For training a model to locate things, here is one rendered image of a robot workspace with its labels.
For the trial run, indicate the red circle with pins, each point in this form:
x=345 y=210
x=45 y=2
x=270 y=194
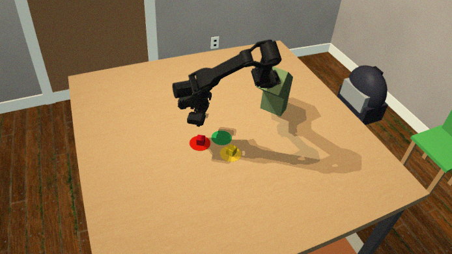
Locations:
x=197 y=147

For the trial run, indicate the yellow circle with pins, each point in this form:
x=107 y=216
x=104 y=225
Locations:
x=229 y=158

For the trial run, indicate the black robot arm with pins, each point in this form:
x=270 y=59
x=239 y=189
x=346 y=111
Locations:
x=207 y=78

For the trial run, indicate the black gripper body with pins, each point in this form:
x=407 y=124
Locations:
x=200 y=103

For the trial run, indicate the green circle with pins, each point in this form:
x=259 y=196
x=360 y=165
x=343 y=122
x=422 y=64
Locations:
x=221 y=137

